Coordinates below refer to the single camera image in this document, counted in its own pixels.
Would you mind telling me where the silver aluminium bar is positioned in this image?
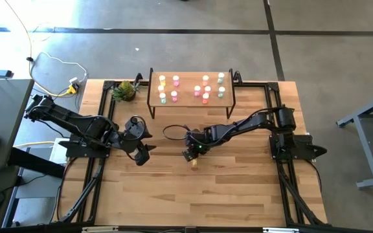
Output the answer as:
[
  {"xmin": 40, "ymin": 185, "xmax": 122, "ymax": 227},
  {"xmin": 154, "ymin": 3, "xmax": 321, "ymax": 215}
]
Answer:
[
  {"xmin": 262, "ymin": 227, "xmax": 300, "ymax": 233},
  {"xmin": 81, "ymin": 226, "xmax": 119, "ymax": 233}
]

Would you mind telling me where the blue-grey metal table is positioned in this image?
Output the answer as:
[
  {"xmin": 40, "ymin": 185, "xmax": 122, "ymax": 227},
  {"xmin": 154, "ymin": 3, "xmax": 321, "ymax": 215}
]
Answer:
[{"xmin": 336, "ymin": 89, "xmax": 373, "ymax": 190}]

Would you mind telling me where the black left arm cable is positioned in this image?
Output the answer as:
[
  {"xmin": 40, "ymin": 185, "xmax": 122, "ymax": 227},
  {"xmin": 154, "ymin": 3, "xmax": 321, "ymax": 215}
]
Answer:
[{"xmin": 124, "ymin": 115, "xmax": 148, "ymax": 162}]

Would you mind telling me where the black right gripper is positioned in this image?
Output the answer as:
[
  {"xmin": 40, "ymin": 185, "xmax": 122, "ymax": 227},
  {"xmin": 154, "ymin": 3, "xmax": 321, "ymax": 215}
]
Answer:
[{"xmin": 181, "ymin": 128, "xmax": 214, "ymax": 162}]

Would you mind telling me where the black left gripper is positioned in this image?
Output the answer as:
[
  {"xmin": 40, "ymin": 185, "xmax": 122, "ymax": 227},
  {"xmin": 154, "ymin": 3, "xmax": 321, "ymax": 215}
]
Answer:
[{"xmin": 119, "ymin": 116, "xmax": 157, "ymax": 167}]

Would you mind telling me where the green plant in dark pot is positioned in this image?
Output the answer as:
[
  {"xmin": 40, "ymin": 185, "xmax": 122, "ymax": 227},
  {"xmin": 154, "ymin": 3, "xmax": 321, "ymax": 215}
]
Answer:
[{"xmin": 111, "ymin": 80, "xmax": 141, "ymax": 103}]

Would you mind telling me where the yellow cable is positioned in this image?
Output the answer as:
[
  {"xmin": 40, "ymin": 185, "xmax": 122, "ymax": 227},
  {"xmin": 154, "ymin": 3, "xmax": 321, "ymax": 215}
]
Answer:
[{"xmin": 4, "ymin": 0, "xmax": 78, "ymax": 98}]

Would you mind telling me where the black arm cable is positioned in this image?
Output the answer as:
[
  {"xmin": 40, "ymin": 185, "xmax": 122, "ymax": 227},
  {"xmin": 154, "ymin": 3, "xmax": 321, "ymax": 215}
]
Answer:
[
  {"xmin": 162, "ymin": 124, "xmax": 192, "ymax": 141},
  {"xmin": 124, "ymin": 115, "xmax": 148, "ymax": 162}
]

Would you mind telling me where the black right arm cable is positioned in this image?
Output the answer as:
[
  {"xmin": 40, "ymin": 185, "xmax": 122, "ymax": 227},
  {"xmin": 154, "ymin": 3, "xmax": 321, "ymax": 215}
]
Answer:
[{"xmin": 162, "ymin": 124, "xmax": 192, "ymax": 141}]

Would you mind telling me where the black aluminium rig frame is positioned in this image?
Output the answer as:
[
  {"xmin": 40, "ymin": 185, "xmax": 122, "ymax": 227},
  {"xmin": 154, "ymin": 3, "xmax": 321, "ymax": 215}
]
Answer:
[{"xmin": 56, "ymin": 72, "xmax": 328, "ymax": 227}]

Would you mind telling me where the black desk leg beam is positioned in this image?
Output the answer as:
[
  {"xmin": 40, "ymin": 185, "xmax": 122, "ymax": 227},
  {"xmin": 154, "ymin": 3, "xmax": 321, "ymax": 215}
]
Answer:
[{"xmin": 7, "ymin": 147, "xmax": 66, "ymax": 179}]

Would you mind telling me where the white cable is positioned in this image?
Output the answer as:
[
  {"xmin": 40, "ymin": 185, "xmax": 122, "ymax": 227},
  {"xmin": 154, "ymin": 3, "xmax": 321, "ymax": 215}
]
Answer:
[{"xmin": 29, "ymin": 51, "xmax": 89, "ymax": 85}]

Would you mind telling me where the grey desk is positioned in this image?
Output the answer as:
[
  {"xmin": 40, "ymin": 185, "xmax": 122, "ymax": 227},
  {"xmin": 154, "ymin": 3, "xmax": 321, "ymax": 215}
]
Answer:
[{"xmin": 0, "ymin": 78, "xmax": 35, "ymax": 172}]

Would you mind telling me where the wooden shelf black metal frame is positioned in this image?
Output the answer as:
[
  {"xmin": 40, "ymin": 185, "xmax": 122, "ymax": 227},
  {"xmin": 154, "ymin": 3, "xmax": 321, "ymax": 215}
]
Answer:
[{"xmin": 146, "ymin": 67, "xmax": 237, "ymax": 120}]

